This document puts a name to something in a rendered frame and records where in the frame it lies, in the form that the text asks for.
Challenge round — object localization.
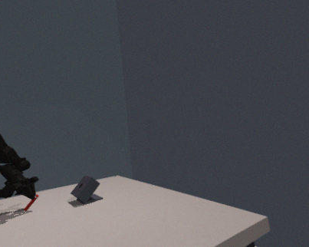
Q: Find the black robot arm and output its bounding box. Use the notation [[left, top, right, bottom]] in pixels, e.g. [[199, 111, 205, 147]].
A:
[[0, 134, 30, 199]]

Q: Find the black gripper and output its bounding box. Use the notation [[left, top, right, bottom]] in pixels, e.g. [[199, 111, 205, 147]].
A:
[[3, 171, 39, 199]]

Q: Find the dark grey panel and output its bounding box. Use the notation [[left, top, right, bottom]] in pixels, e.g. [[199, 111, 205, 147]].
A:
[[71, 175, 103, 204]]

